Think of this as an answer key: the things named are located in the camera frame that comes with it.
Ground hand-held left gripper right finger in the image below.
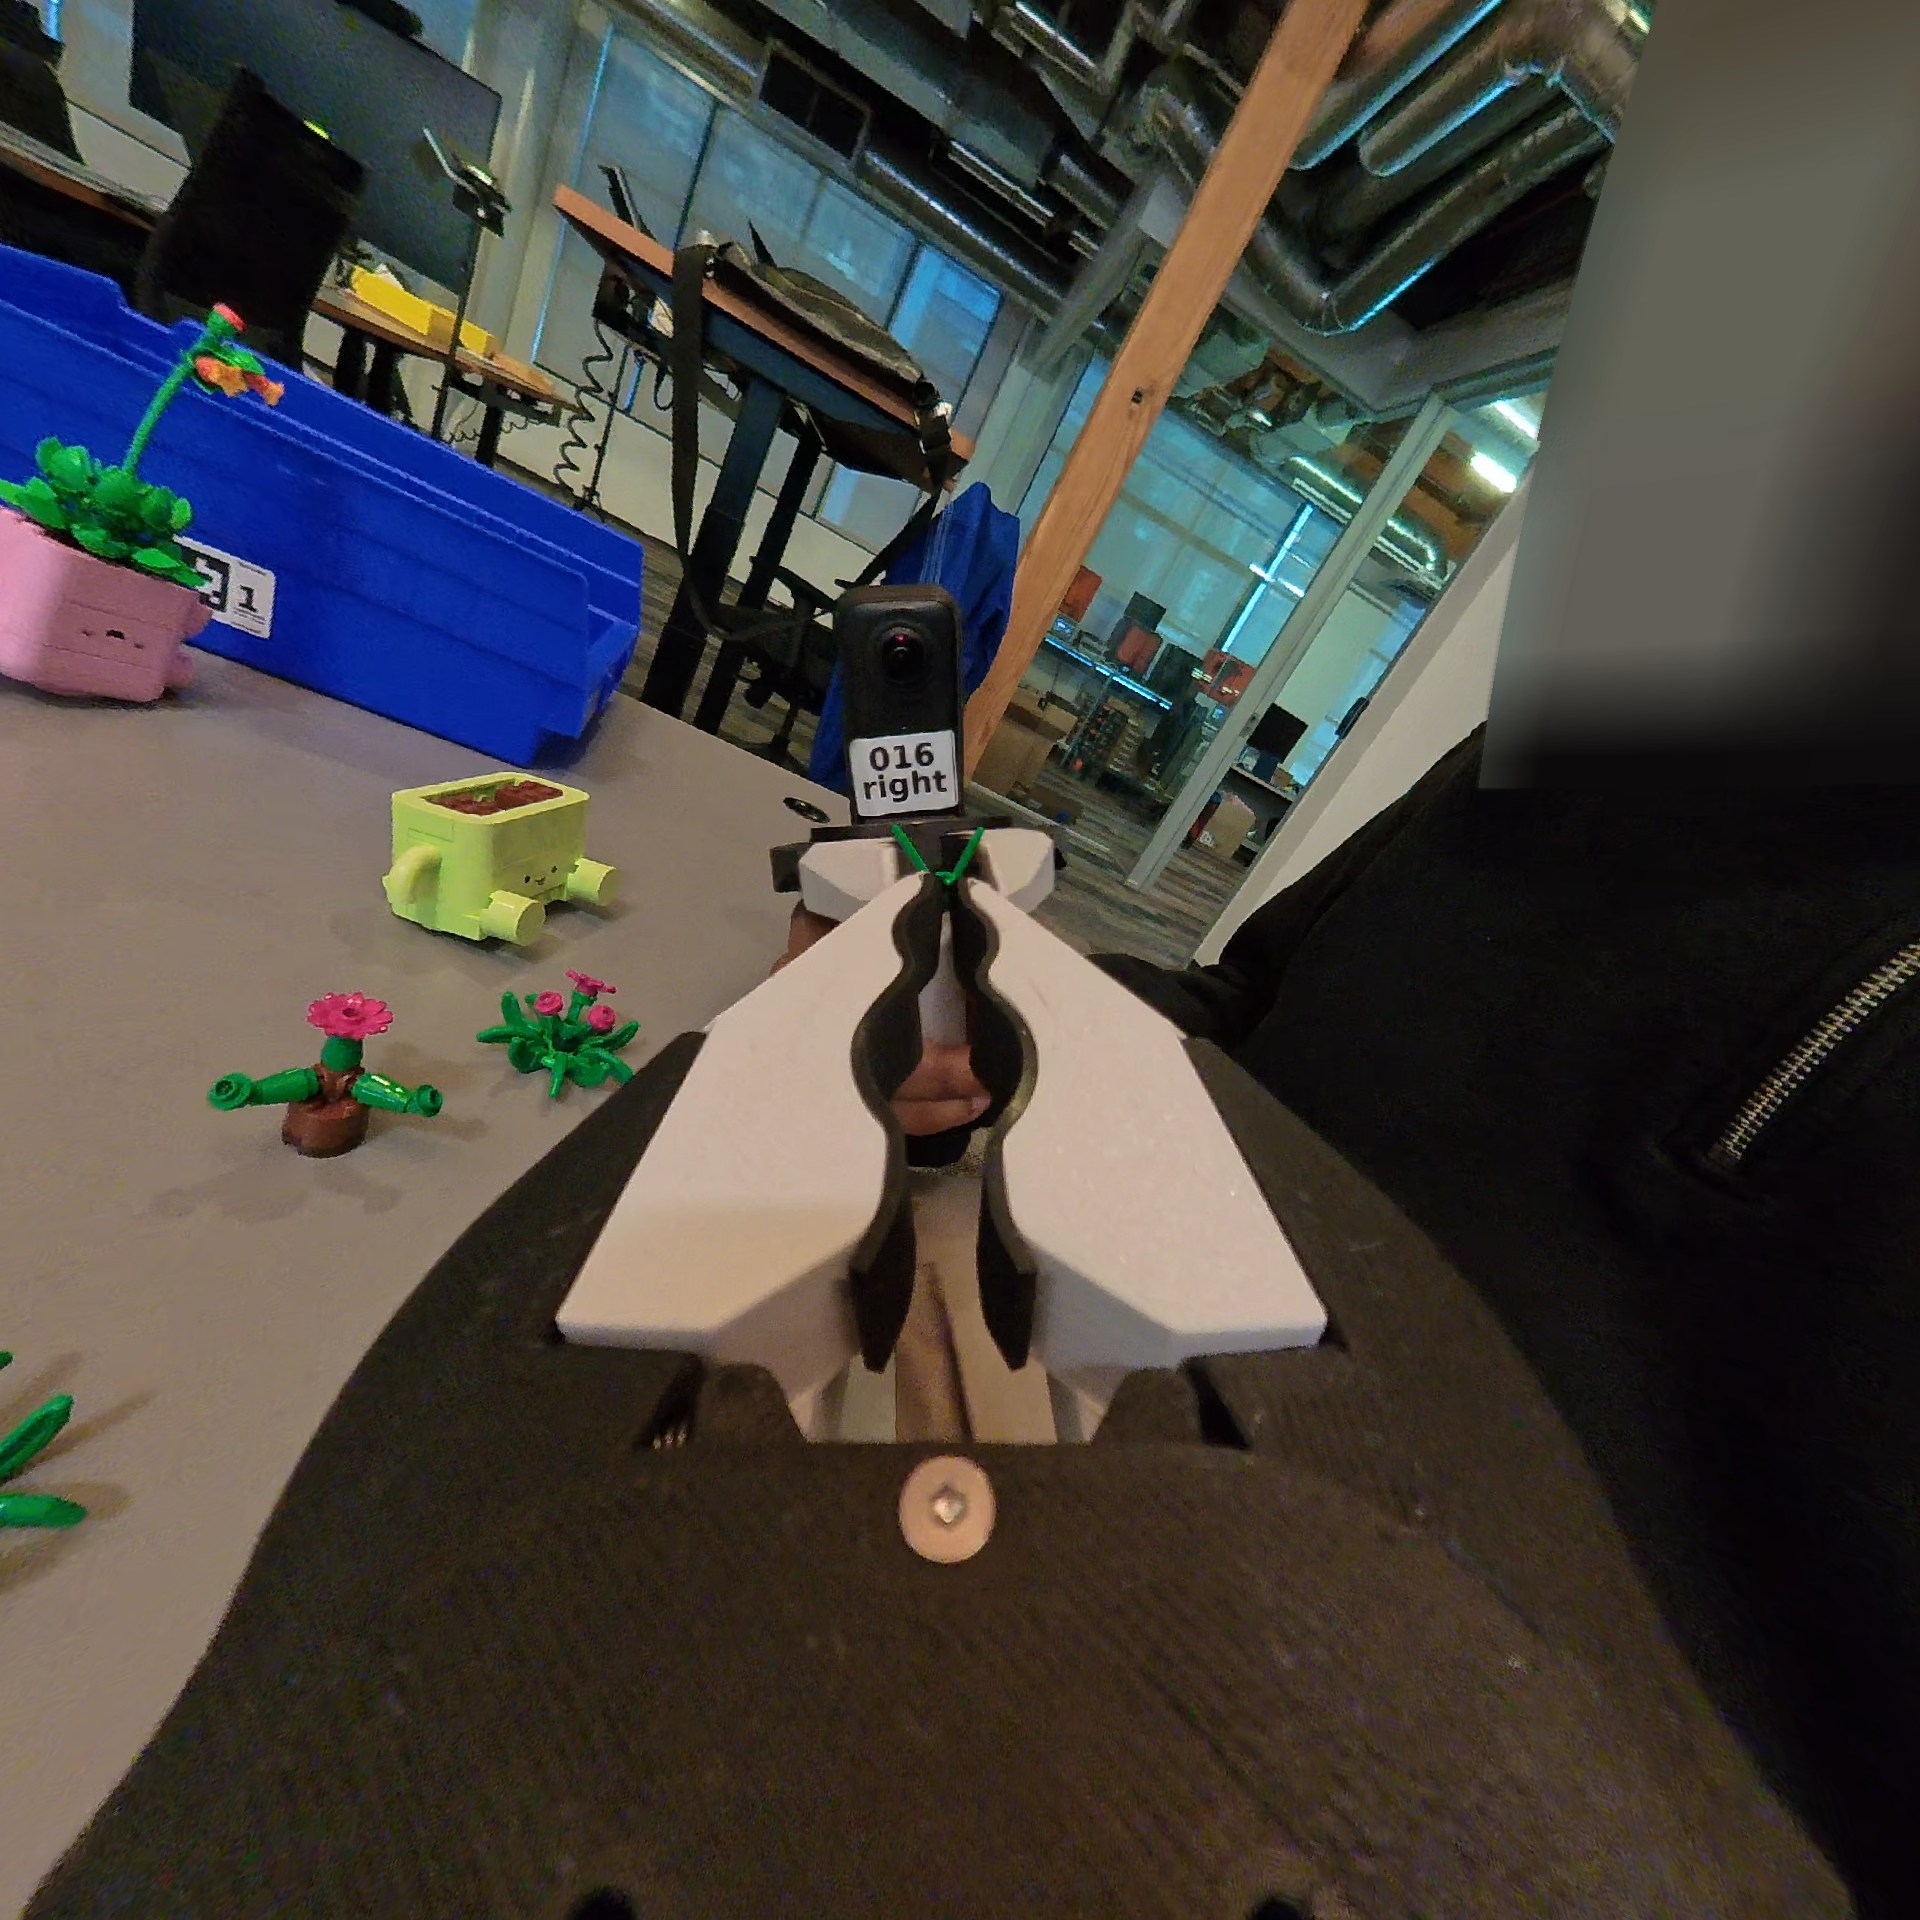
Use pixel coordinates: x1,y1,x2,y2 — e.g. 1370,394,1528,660
956,879,1330,1444

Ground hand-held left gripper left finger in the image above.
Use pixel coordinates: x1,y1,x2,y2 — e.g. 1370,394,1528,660
556,873,952,1442

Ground person's right hand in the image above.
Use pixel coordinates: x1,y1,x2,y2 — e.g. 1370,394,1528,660
892,1042,995,1129

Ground blue jacket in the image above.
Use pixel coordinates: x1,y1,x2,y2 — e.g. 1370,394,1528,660
809,480,1025,798

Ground black standing desk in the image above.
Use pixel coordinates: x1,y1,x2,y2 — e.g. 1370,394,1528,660
552,188,977,740

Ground green toy plant pink flowers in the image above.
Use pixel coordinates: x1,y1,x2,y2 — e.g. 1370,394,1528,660
476,969,643,1103

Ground lime toy flower pot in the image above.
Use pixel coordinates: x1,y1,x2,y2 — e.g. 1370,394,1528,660
382,771,622,947

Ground pink toy flower brown base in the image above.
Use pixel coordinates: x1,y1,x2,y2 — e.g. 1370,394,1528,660
208,990,446,1162

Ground large blue plastic bin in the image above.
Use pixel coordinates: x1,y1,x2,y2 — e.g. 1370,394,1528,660
0,246,646,771

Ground yellow tray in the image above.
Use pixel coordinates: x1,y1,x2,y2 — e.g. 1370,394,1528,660
347,267,501,361

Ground black monitor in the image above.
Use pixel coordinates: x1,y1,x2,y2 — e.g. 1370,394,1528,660
133,0,505,302

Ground green toy leaf cluster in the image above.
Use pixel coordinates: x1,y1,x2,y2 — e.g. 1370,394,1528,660
0,1347,92,1536

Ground pink toy flower pot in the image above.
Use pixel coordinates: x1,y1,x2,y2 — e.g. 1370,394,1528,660
0,304,289,706

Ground slanted wooden post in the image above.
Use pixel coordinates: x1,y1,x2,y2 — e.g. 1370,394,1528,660
960,0,1374,775

